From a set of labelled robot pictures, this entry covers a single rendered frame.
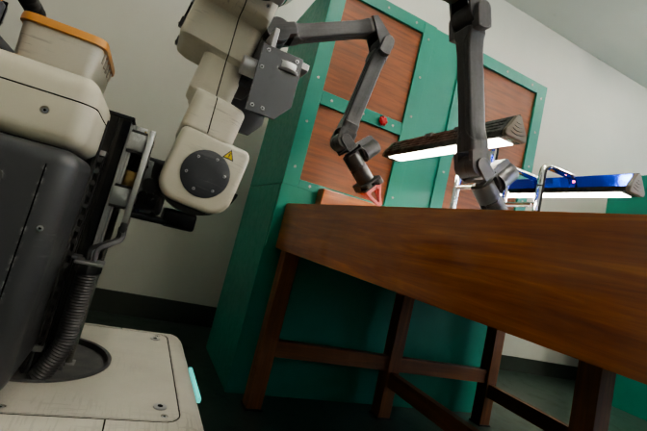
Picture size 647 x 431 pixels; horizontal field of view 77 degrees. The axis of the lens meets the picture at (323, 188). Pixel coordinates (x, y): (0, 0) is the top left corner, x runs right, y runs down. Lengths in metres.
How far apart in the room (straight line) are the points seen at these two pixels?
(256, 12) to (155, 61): 1.69
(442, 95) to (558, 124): 2.30
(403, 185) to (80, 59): 1.42
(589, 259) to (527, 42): 3.64
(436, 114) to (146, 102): 1.60
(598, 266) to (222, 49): 0.82
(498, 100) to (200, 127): 1.78
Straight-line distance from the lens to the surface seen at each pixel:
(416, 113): 2.01
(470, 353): 2.35
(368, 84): 1.42
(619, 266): 0.61
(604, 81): 4.94
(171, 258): 2.56
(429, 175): 2.04
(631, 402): 3.98
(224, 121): 0.94
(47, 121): 0.77
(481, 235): 0.74
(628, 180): 1.67
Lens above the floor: 0.64
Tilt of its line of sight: 7 degrees up
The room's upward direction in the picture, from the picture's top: 14 degrees clockwise
